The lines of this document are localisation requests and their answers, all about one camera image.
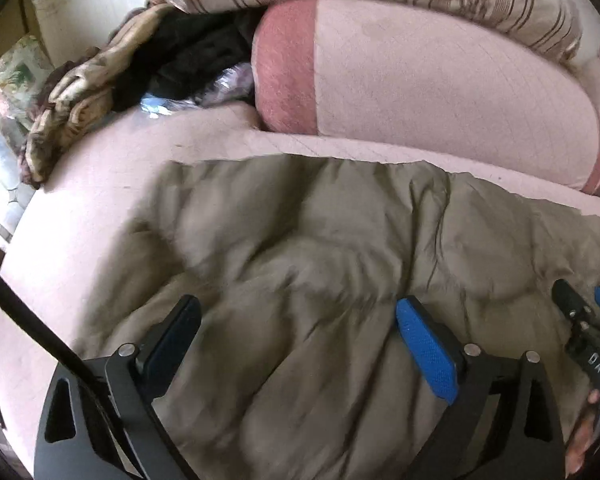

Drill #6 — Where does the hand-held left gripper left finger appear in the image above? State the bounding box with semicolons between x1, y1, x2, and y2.
33;295;203;480

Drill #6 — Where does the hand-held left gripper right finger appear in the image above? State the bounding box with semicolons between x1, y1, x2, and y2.
395;296;566;480

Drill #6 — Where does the olive green quilted jacket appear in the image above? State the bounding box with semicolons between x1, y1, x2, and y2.
71;152;600;480

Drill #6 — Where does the person's right hand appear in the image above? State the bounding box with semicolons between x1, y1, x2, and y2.
564;389;600;477

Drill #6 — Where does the blue plastic bag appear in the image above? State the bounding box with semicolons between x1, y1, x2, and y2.
139;94;202;119

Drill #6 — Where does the brown beige patterned blanket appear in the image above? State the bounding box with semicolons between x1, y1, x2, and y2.
19;0;182;189

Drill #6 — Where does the purple floral cloth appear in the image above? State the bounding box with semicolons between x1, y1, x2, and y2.
194;61;257;109

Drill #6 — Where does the black clothing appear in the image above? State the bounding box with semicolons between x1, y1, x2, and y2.
114;6;267;112

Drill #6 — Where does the floral cushion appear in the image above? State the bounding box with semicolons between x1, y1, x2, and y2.
0;34;57;137

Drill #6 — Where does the black cable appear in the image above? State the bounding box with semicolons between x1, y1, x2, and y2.
0;254;131;480

